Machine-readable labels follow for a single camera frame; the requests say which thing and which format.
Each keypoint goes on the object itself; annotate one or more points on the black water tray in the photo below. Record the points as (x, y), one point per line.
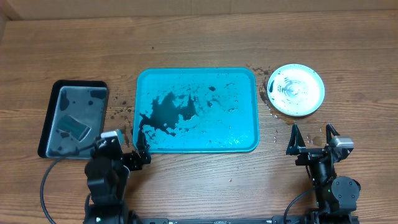
(75, 117)

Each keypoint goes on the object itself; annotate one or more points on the light blue plate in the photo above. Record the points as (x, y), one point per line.
(295, 90)

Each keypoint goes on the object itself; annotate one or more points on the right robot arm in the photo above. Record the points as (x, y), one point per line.
(336, 196)

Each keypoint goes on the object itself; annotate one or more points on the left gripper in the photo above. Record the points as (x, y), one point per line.
(135, 163)

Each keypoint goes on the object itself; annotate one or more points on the teal plastic tray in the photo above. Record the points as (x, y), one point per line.
(196, 110)

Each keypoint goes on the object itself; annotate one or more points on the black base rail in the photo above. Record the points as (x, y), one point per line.
(278, 219)

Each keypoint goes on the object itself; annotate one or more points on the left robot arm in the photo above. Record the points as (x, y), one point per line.
(107, 174)

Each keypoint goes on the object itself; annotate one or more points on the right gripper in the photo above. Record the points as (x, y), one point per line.
(296, 146)

